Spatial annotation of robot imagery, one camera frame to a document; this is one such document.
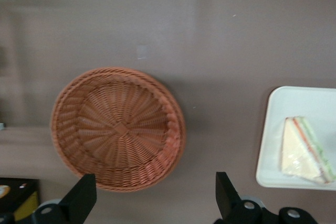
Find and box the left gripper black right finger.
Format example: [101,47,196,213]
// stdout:
[215,172,263,224]

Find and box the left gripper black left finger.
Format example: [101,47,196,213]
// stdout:
[31,173,97,224]

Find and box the triangle sandwich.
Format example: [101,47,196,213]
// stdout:
[278,115,336,185]

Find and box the round brown wicker basket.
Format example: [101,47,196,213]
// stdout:
[51,67,186,193]

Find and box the beige plastic tray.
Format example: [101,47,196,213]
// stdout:
[256,86,336,191]

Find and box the black food warmer machine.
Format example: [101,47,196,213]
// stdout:
[0,178,40,222]

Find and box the clear tape patch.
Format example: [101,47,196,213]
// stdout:
[136,45,148,60]

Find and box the brown table cover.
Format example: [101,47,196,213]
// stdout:
[0,0,336,224]

